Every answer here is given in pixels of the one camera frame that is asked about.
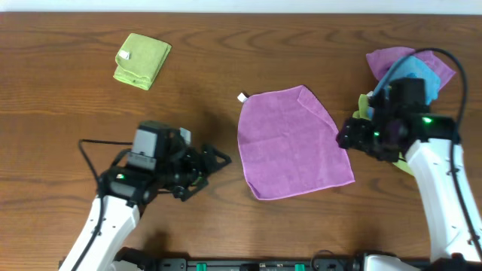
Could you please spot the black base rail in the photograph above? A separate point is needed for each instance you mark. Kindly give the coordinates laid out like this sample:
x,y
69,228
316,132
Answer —
x,y
132,259

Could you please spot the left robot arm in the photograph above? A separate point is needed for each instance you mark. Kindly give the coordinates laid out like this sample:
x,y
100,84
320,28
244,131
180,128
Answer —
x,y
134,179

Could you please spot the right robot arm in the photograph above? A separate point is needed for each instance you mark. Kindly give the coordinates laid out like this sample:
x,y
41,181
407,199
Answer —
x,y
431,147

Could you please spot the purple cloth under blue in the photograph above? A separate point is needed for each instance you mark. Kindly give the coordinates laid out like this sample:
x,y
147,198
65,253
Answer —
x,y
380,61

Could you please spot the purple cloth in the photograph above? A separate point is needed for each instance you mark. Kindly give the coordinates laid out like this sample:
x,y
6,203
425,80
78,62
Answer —
x,y
287,145
380,61

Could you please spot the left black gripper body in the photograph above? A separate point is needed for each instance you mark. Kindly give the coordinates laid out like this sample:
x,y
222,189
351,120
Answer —
x,y
196,168

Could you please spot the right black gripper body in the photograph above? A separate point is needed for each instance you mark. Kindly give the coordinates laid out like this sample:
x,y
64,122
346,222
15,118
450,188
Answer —
x,y
358,133

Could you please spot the crumpled green cloth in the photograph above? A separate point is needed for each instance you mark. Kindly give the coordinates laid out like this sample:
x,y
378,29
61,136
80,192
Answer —
x,y
363,113

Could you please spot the folded green cloth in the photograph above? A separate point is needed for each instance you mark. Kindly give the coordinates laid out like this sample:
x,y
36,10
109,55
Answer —
x,y
139,60

